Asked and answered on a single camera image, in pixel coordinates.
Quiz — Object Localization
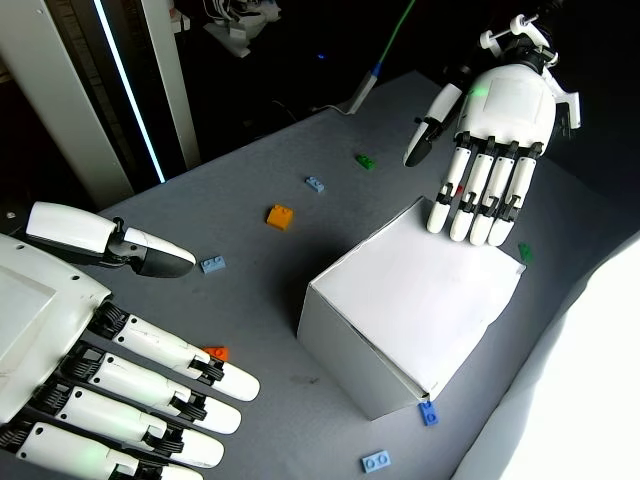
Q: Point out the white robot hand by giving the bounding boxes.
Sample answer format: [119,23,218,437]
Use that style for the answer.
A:
[402,63,557,247]
[0,201,261,480]

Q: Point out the cardboard box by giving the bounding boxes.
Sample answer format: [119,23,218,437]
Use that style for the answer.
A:
[297,196,527,422]

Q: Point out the grey table cloth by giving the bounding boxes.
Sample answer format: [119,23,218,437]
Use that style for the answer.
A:
[0,69,640,480]

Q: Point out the bright blue toy brick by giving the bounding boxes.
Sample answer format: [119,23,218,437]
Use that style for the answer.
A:
[417,399,440,427]

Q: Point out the white cabinet with light strip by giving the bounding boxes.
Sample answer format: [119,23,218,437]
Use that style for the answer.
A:
[0,0,201,211]

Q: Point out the large yellow-orange toy brick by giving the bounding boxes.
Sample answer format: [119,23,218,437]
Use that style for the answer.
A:
[265,203,296,233]

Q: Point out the light blue toy brick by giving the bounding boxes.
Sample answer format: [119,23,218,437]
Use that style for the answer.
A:
[361,449,392,474]

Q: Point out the white backdrop sheet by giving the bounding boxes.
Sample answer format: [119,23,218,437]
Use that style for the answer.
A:
[449,234,640,480]

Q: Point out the grey cable adapter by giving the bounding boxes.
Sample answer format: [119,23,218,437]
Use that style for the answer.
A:
[346,62,384,116]

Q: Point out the white plastic device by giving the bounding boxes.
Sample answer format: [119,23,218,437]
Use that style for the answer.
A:
[202,0,284,59]

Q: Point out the green cable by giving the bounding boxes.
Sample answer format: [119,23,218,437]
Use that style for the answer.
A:
[377,0,419,66]

